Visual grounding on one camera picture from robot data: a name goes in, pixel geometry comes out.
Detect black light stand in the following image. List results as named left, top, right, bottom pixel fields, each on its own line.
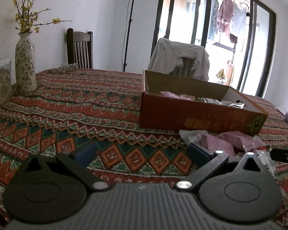
left=122, top=0, right=138, bottom=72

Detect dark chair under jacket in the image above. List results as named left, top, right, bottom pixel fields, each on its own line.
left=170, top=57, right=197, bottom=78

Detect clear white snack packet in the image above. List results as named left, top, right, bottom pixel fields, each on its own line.
left=180, top=129, right=208, bottom=149

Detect floral fabric tissue cover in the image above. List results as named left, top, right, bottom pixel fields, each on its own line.
left=58, top=63, right=78, bottom=73

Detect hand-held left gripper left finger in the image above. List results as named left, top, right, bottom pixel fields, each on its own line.
left=22, top=144, right=111, bottom=192

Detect floral ceramic vase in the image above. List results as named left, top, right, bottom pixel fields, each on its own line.
left=15, top=33, right=37, bottom=93

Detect beige jacket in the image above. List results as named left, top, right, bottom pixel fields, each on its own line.
left=147, top=38, right=210, bottom=82

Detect light blue hanging t-shirt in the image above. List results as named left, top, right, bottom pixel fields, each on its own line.
left=232, top=3, right=248, bottom=36

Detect clear crinkled snack packet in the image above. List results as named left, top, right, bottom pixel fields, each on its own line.
left=256, top=150, right=277, bottom=180

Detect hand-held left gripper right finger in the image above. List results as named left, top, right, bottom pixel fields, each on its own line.
left=174, top=142, right=267, bottom=193

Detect blue hanging shirt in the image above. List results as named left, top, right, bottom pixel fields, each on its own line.
left=208, top=0, right=220, bottom=41

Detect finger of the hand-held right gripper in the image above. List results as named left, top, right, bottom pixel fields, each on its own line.
left=270, top=142, right=288, bottom=163

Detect maroon hanging jacket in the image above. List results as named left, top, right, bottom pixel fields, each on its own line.
left=217, top=0, right=234, bottom=39

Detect dark wooden slatted chair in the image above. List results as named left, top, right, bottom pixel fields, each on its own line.
left=66, top=28, right=94, bottom=69

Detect beige patterned bag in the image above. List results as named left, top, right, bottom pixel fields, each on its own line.
left=0, top=57, right=13, bottom=112

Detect black framed sliding glass door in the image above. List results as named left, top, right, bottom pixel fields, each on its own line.
left=151, top=0, right=277, bottom=99

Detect orange cardboard box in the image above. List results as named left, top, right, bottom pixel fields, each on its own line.
left=139, top=70, right=269, bottom=136

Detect yellow flower branches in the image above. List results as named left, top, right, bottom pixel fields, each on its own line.
left=13, top=0, right=63, bottom=34

